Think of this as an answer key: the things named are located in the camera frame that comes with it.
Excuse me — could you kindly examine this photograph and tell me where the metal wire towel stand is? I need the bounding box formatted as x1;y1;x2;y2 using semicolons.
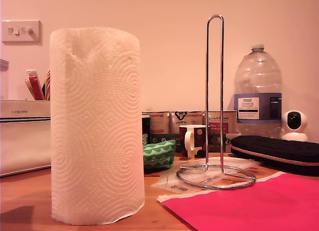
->
176;14;257;190

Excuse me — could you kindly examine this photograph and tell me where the white paper towel roll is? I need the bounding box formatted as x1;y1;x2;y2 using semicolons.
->
49;26;146;227

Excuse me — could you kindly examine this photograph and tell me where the shrink-wrapped silver food tin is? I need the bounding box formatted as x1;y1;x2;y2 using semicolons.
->
170;110;205;135
208;110;237;135
149;112;171;136

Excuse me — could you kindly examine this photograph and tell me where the black Pepsi can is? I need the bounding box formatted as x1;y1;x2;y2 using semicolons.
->
142;113;152;145

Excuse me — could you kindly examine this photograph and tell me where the green patterned pouch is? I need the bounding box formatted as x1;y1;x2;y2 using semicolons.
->
142;139;177;171

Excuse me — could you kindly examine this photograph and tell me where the dark red mug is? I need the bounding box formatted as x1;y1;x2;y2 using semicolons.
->
178;124;211;158

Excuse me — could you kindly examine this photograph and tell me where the dark green flat box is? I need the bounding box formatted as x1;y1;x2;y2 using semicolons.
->
150;132;234;152

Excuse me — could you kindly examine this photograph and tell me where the clear plastic bag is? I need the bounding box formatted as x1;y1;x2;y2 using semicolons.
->
151;156;264;195

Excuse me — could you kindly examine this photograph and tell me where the white paper sheet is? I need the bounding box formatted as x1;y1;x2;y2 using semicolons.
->
156;170;285;203

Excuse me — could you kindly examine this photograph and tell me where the large clear water bottle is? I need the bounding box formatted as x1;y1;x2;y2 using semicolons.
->
233;43;283;139

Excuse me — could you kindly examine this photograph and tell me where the black zip case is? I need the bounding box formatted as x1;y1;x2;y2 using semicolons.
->
230;135;319;177

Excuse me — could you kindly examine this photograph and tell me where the red and white tube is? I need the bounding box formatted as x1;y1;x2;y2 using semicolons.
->
26;68;45;101

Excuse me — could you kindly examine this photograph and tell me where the pink paper sheet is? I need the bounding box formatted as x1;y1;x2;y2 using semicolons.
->
160;172;319;231

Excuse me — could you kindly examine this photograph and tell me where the cream tube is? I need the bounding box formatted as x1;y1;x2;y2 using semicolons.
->
24;78;35;101

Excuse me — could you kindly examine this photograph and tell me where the white Lancome bag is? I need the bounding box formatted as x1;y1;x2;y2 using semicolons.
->
0;99;52;177

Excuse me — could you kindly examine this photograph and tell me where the clear storage jar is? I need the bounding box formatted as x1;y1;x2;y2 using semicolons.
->
0;58;10;99

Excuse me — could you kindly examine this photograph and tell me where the small white round camera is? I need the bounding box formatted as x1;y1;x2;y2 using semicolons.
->
281;110;309;142

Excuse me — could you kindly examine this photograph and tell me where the white light switch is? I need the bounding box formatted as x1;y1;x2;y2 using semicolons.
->
1;20;42;46

